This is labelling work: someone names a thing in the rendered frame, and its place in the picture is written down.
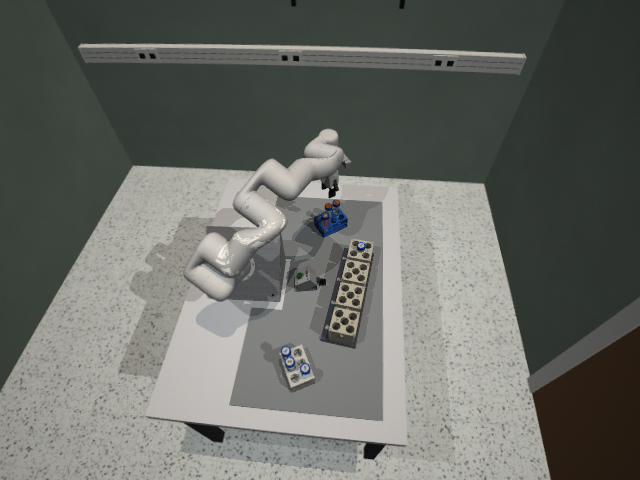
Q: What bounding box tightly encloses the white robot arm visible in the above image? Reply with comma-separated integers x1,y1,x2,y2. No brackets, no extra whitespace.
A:
183,129,351,302

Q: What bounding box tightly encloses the grey flat mat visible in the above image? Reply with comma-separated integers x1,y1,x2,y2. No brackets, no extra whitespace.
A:
229,196,383,421

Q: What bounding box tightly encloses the blue tube rack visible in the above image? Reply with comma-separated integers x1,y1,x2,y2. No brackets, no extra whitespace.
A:
314,209,348,237

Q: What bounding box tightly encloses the beige square adapter with holes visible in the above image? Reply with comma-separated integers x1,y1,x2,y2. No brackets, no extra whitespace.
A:
347,239,374,264
341,259,370,287
335,282,365,312

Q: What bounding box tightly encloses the white tube rack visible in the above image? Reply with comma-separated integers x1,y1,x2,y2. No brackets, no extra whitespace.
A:
280,345,315,392

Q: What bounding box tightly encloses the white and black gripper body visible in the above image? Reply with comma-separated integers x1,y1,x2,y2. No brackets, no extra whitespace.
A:
320,170,339,189

